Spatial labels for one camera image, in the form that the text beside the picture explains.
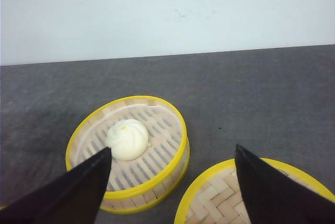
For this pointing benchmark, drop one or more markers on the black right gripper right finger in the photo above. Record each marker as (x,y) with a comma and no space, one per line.
(270,196)

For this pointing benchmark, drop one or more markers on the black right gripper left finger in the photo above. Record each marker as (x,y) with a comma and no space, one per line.
(74,197)

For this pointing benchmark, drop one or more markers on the woven bamboo steamer lid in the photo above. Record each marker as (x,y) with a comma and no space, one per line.
(213,197)

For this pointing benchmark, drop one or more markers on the bamboo steamer basket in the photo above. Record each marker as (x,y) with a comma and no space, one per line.
(140,184)

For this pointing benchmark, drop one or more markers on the white swirl bun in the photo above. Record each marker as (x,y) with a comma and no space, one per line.
(128,139)

